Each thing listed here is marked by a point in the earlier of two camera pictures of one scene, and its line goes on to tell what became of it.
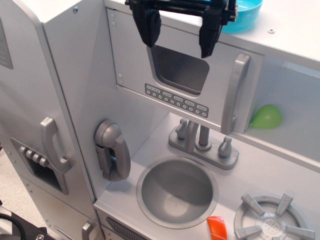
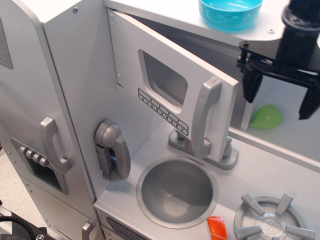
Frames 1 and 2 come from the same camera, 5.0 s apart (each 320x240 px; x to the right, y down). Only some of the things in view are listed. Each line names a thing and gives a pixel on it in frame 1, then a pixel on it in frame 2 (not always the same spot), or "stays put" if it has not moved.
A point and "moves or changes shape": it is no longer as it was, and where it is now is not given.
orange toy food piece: x=217 y=228 stays put
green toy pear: x=267 y=116 stays put
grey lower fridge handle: x=87 y=228 stays put
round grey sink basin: x=177 y=192 stays put
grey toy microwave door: x=174 y=70 moves or changes shape
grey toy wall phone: x=112 y=151 stays put
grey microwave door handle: x=233 y=115 -> x=210 y=91
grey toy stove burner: x=270 y=217 stays put
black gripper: x=216 y=13 -> x=251 y=60
